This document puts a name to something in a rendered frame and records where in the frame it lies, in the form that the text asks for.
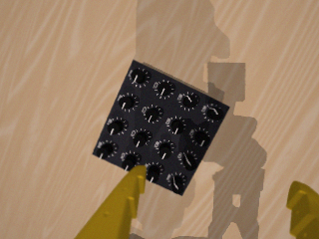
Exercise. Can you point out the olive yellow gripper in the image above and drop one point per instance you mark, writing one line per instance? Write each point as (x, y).
(113, 218)

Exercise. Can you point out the black knob box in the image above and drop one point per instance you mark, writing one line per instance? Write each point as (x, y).
(155, 122)

